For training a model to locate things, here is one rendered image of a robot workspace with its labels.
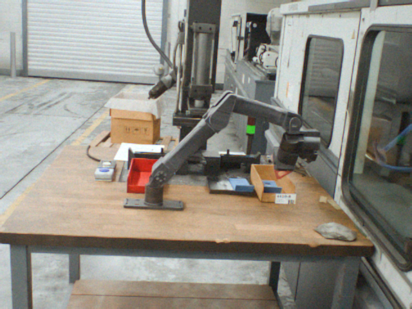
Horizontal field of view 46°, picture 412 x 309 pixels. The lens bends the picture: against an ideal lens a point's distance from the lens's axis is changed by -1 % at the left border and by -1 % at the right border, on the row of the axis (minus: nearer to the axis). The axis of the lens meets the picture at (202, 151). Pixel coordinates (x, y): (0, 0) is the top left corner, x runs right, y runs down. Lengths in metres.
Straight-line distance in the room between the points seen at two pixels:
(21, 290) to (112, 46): 9.89
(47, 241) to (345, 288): 0.93
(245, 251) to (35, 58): 10.50
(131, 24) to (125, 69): 1.02
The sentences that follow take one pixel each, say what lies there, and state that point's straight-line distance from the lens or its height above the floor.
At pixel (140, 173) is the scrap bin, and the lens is 1.99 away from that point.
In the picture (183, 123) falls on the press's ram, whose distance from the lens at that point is 1.95.
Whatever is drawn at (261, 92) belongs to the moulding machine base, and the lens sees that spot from 5.05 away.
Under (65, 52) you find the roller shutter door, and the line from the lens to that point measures 11.51.
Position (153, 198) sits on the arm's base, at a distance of 1.63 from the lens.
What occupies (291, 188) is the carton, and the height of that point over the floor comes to 0.95.
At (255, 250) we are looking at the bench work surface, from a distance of 1.49.
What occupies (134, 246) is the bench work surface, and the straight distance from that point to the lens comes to 1.46.
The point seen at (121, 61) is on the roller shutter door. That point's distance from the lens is 11.26.
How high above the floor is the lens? 1.52
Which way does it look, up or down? 15 degrees down
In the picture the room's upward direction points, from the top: 4 degrees clockwise
